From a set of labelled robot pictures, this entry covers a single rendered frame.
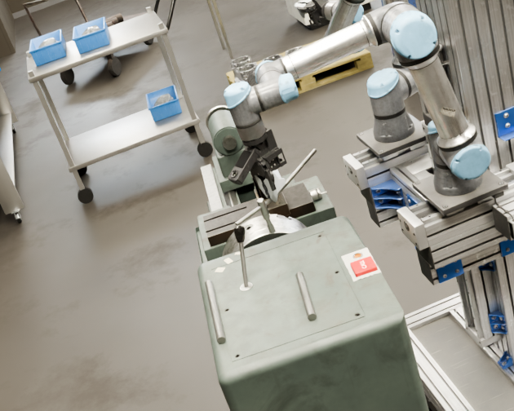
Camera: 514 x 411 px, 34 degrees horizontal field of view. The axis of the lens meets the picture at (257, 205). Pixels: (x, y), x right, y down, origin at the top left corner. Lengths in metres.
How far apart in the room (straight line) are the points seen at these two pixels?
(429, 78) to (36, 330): 3.31
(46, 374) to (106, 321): 0.46
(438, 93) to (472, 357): 1.43
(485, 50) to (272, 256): 0.94
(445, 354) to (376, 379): 1.41
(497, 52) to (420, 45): 0.54
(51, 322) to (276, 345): 3.13
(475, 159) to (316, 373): 0.80
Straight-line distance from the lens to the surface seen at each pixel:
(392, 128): 3.05
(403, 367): 2.15
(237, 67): 7.07
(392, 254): 4.56
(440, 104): 2.39
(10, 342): 5.12
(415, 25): 2.28
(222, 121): 3.72
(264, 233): 2.57
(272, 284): 2.30
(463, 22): 2.70
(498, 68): 2.80
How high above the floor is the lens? 2.51
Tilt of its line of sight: 28 degrees down
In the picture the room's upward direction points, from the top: 19 degrees counter-clockwise
